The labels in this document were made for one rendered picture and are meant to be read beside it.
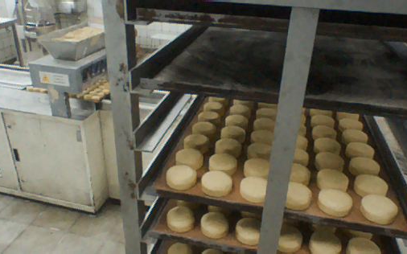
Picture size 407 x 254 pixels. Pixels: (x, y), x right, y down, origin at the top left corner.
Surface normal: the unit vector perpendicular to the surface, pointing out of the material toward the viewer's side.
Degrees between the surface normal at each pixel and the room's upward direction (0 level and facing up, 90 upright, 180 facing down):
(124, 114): 90
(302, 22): 90
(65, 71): 90
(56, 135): 90
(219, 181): 0
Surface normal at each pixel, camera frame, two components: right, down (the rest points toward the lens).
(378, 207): 0.04, -0.89
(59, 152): -0.26, 0.43
